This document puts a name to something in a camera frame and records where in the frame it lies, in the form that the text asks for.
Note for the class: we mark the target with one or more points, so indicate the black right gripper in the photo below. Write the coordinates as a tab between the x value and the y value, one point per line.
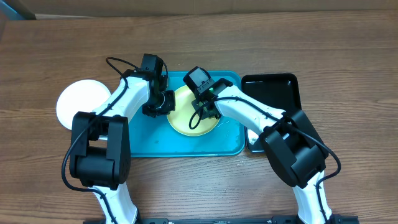
205	113

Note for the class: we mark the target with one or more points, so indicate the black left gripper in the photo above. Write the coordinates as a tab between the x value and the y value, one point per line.
170	106

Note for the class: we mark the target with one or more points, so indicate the yellow plate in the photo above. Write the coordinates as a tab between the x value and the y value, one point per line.
179	118

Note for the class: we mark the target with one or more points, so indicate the white plate with stain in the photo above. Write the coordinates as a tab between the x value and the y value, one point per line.
83	95

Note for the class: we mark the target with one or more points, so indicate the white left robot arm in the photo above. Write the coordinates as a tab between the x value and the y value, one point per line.
99	154

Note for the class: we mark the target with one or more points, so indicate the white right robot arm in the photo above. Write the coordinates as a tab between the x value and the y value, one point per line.
294	149

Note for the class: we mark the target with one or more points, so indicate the black plastic tray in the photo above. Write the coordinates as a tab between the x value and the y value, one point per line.
279	91

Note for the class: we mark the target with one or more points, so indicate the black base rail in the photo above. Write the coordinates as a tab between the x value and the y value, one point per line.
336	219

